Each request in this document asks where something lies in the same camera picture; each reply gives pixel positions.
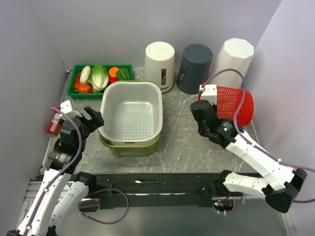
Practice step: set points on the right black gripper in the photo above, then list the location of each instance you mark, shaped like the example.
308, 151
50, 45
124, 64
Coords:
214, 108

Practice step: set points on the dark grey round bucket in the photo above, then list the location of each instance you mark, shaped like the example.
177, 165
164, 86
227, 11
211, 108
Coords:
194, 68

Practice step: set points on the white round bucket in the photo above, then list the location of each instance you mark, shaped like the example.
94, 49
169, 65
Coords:
159, 65

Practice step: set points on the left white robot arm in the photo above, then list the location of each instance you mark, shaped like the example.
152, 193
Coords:
60, 190

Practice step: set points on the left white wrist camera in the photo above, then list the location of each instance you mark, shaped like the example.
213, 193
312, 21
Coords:
67, 107

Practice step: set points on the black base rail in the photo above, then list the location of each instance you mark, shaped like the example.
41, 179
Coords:
157, 190

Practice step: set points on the toy napa cabbage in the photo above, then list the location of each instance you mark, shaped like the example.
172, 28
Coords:
99, 77

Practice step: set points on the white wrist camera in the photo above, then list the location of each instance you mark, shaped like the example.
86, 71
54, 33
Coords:
67, 107
208, 93

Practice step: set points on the red rectangular box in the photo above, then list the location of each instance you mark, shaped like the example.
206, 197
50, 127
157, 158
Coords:
55, 124

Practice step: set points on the red toy tomato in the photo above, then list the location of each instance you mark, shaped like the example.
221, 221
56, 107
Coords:
113, 79

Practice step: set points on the red toy chili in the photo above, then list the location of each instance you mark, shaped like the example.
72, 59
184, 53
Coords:
77, 82

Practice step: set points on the white toy radish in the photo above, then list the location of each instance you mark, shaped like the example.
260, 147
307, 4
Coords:
85, 74

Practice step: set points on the white perforated rectangular basket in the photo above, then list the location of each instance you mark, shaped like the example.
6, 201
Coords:
130, 118

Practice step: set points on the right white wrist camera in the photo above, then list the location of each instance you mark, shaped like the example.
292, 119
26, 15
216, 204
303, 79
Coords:
208, 93

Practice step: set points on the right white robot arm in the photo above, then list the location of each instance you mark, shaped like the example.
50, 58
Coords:
278, 184

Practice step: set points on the olive green rectangular basket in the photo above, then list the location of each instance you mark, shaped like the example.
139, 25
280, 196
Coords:
130, 148

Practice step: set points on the orange toy pumpkin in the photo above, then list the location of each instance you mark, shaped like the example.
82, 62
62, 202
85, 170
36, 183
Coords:
85, 88

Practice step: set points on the red mesh basket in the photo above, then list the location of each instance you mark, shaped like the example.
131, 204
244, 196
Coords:
228, 101

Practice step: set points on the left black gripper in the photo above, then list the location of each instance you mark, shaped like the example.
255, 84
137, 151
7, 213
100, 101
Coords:
96, 116

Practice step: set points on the green plastic tray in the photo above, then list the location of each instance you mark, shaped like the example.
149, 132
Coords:
94, 95

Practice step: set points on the large white faceted container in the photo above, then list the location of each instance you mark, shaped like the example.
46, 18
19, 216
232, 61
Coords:
237, 54

